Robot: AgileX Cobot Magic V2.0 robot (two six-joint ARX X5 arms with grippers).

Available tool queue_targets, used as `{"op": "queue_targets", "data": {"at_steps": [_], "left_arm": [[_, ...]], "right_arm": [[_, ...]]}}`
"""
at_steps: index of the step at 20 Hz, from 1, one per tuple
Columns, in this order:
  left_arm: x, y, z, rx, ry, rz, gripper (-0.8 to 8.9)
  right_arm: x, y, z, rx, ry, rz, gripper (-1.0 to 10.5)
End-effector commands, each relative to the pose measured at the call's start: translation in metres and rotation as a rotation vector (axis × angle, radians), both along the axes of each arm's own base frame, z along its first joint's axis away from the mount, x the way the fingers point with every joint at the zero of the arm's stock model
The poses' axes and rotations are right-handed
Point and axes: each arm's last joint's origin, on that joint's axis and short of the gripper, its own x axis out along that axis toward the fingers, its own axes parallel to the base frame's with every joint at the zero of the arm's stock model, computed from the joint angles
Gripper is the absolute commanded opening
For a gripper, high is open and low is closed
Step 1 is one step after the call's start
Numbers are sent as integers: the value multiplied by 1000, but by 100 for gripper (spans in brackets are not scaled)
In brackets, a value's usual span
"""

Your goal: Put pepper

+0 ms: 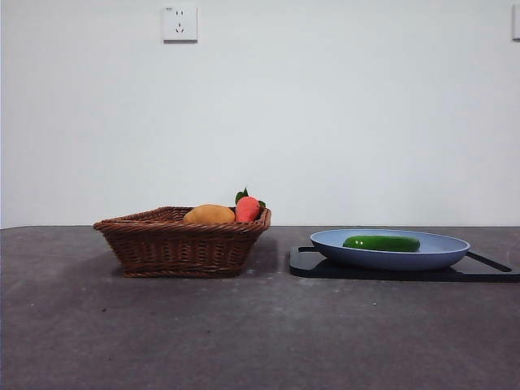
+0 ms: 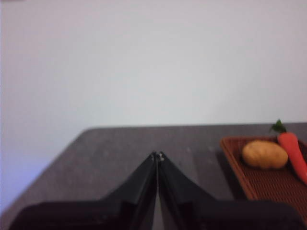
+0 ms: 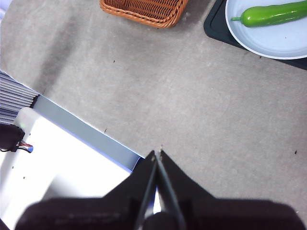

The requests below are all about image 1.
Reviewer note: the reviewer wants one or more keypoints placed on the brown potato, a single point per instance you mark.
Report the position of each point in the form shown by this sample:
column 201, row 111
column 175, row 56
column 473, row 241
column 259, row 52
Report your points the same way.
column 210, row 214

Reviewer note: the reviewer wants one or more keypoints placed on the white wall socket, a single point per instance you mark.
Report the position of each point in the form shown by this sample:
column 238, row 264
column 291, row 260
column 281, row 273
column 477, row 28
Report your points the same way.
column 180, row 23

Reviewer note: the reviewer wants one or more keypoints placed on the black flat tray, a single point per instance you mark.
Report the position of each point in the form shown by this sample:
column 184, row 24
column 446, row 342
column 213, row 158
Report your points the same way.
column 302, row 264

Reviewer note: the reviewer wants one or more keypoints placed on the blue round plate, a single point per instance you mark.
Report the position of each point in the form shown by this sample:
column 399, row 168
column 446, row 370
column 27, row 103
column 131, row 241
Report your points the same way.
column 390, row 260

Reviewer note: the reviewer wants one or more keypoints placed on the green pepper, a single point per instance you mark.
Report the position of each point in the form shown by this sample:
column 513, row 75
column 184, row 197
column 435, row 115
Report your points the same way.
column 382, row 243

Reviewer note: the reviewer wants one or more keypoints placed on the white wall plate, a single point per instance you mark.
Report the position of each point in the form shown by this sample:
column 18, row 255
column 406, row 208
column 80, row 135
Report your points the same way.
column 516, row 23

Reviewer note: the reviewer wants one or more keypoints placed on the brown wicker basket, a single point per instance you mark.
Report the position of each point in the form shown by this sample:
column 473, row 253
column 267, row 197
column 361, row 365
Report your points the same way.
column 178, row 252

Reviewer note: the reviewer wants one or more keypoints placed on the orange carrot with green leaves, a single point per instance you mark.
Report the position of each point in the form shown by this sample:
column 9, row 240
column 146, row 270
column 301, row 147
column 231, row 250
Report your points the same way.
column 248, row 209

